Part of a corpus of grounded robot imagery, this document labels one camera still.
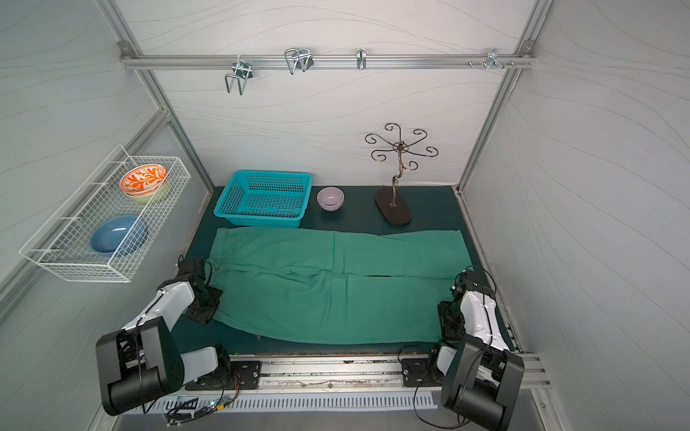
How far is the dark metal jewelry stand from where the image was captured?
88 cm

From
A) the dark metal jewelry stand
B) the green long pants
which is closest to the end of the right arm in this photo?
the green long pants

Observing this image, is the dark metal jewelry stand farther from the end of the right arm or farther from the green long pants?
the end of the right arm

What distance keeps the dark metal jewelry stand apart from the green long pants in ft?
0.28

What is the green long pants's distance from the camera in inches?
32.8
